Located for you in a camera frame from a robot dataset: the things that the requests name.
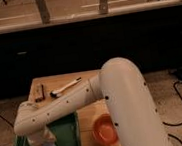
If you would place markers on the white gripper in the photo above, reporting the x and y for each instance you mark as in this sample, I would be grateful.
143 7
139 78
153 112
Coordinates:
41 137

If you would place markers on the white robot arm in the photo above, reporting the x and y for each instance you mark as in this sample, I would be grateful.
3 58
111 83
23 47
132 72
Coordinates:
121 85

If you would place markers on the brown wooden block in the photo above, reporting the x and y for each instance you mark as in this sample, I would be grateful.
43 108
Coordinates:
39 93

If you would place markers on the orange bowl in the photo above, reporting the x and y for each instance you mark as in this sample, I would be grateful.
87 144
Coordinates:
103 131

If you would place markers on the wooden frame post left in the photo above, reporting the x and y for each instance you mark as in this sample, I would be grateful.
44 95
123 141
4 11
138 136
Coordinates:
43 11

